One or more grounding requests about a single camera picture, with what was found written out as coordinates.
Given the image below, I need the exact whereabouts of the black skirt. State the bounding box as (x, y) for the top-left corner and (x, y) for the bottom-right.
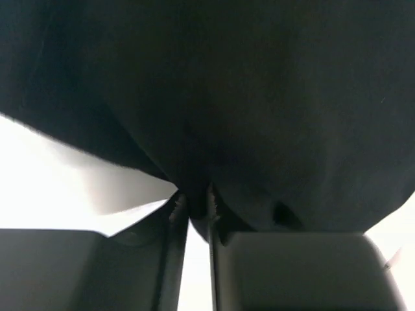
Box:
(1, 1), (414, 234)

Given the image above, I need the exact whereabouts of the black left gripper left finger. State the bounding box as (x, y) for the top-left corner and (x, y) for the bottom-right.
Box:
(1, 193), (188, 311)

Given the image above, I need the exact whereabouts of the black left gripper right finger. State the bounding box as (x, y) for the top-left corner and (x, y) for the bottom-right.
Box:
(207, 187), (414, 310)

